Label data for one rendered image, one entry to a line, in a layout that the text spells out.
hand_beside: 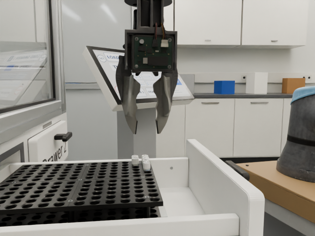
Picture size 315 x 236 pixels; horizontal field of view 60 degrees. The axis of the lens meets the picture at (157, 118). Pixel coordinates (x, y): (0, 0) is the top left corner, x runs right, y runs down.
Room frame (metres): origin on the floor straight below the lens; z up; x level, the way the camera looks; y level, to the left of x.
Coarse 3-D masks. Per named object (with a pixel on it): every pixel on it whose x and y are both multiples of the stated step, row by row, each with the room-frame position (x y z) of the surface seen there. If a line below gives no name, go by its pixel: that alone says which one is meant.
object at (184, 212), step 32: (96, 160) 0.51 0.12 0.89; (128, 160) 0.51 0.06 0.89; (160, 160) 0.52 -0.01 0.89; (160, 192) 0.49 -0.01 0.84; (64, 224) 0.27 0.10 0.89; (96, 224) 0.27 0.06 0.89; (128, 224) 0.27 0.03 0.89; (160, 224) 0.27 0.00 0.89; (192, 224) 0.28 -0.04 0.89; (224, 224) 0.28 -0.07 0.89
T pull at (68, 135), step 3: (69, 132) 0.71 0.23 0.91; (57, 135) 0.68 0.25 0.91; (60, 135) 0.68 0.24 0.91; (63, 135) 0.68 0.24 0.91; (66, 135) 0.67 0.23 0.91; (69, 135) 0.69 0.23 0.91; (54, 138) 0.67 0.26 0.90; (57, 138) 0.67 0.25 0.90; (60, 138) 0.67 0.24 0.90; (63, 138) 0.65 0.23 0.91; (66, 138) 0.65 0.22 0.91; (69, 138) 0.69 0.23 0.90; (63, 141) 0.66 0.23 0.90; (66, 141) 0.66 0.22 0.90
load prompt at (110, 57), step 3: (105, 54) 1.21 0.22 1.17; (108, 54) 1.22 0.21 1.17; (111, 54) 1.24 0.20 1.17; (114, 54) 1.25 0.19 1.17; (117, 54) 1.26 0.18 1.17; (120, 54) 1.28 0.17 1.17; (123, 54) 1.30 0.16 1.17; (105, 57) 1.20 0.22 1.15; (108, 57) 1.21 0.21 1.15; (111, 57) 1.22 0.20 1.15; (114, 57) 1.24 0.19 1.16; (117, 57) 1.25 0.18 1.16; (108, 60) 1.19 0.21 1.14; (111, 60) 1.20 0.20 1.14; (114, 60) 1.22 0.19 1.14; (117, 60) 1.23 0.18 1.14
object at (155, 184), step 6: (150, 168) 0.44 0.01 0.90; (144, 174) 0.41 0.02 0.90; (150, 174) 0.41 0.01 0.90; (144, 180) 0.38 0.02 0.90; (150, 180) 0.39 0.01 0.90; (156, 180) 0.38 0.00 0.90; (150, 186) 0.37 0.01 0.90; (156, 186) 0.36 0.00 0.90; (150, 192) 0.34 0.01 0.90; (156, 192) 0.34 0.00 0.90; (150, 198) 0.32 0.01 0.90; (156, 198) 0.32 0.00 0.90; (150, 204) 0.31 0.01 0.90; (156, 204) 0.31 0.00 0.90; (162, 204) 0.31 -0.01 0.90
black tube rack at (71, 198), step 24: (24, 168) 0.45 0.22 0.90; (48, 168) 0.45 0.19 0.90; (72, 168) 0.44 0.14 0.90; (96, 168) 0.44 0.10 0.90; (120, 168) 0.44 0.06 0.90; (0, 192) 0.34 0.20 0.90; (24, 192) 0.35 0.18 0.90; (48, 192) 0.34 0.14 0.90; (72, 192) 0.34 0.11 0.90; (96, 192) 0.34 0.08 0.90; (120, 192) 0.34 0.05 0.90; (144, 192) 0.34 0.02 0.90; (0, 216) 0.33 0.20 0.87; (24, 216) 0.33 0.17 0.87; (48, 216) 0.34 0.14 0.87; (72, 216) 0.31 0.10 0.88; (96, 216) 0.33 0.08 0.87; (120, 216) 0.33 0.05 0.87; (144, 216) 0.32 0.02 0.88
